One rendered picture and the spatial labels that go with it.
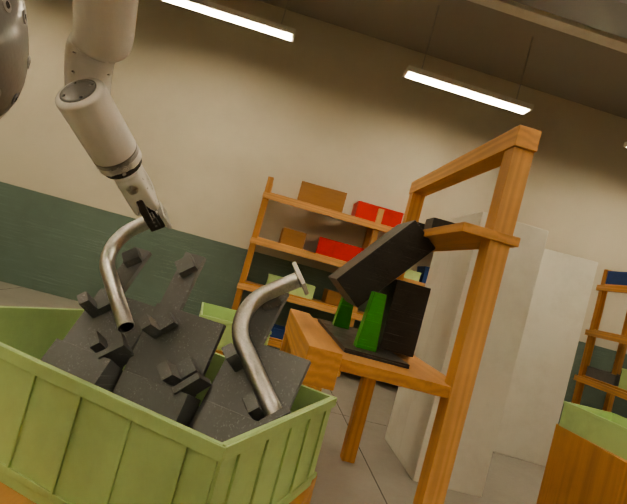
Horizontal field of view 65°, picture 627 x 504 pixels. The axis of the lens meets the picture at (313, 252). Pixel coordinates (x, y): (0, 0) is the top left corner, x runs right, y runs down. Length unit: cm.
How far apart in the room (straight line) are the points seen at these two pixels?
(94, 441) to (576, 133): 802
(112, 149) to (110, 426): 47
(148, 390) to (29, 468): 21
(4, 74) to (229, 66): 700
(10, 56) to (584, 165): 817
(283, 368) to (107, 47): 59
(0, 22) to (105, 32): 54
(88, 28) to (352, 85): 656
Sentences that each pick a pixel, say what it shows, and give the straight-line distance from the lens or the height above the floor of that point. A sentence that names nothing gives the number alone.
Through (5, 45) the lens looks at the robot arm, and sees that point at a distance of 32.
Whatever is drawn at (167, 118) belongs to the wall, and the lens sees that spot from 717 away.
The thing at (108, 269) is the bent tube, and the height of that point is 108.
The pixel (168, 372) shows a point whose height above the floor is 95.
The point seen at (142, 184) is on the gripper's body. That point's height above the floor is 125.
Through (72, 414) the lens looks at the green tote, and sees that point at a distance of 75.
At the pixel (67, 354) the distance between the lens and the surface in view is 102.
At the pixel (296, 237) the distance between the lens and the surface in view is 627.
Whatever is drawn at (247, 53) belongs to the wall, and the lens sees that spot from 735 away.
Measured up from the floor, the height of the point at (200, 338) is 100.
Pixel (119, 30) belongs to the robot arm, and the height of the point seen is 145.
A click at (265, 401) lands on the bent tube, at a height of 96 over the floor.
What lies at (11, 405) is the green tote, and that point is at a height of 89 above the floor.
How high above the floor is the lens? 118
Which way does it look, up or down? 2 degrees up
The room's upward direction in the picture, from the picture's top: 15 degrees clockwise
